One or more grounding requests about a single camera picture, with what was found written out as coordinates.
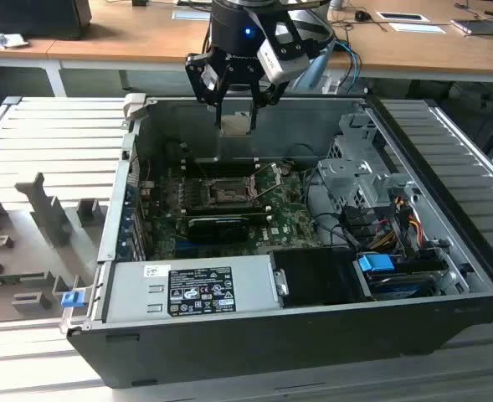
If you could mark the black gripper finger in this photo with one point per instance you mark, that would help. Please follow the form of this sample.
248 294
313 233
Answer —
267 94
204 81

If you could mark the silver CPU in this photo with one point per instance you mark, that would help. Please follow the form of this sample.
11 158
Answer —
235 125

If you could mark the metal locking lever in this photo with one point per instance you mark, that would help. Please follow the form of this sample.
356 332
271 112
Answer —
256 166
203 171

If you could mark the black RAM slot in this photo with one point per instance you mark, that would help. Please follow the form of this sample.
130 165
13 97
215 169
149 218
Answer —
225 208
229 171
229 216

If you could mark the CPU socket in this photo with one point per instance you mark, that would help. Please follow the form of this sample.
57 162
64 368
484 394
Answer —
225 192

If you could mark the wooden desk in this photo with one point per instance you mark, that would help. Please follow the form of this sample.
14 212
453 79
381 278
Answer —
145 37

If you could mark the silver drive cage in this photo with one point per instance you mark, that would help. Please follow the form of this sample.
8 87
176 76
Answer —
346 176

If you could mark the green motherboard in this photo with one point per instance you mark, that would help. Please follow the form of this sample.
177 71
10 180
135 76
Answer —
288 209

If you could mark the black computer mouse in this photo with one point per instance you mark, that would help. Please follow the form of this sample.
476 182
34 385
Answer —
362 16

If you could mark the black graphics card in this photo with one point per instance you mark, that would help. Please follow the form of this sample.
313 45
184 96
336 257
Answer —
217 230

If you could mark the white paper sheet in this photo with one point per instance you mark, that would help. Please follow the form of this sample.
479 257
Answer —
417 28

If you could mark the black monitor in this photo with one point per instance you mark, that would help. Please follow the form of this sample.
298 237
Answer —
32 17

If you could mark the black plastic shroud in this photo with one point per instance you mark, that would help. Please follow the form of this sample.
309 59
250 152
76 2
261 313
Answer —
317 276

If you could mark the hard disk in blue carrier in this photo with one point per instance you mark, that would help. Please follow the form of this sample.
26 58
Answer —
373 264

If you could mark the crumpled white paper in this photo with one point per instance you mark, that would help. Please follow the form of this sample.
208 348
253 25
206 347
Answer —
3 38

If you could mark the black power supply label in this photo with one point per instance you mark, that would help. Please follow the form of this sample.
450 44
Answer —
202 291

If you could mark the grey notebook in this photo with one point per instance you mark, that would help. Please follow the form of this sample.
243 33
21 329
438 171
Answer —
478 26

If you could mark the silver power supply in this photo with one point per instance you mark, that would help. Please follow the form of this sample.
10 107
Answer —
133 293

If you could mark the grey parts rack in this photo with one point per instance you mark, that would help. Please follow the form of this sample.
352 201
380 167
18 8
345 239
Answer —
41 251

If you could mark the blue case latch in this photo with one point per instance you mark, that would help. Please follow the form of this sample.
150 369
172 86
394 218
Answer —
72 300

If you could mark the black PC case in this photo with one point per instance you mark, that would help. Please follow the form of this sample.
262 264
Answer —
271 356

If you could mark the green RAM stick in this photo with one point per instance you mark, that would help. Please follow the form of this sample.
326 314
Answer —
11 279

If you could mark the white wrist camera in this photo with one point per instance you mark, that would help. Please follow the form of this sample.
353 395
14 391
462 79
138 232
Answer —
281 63

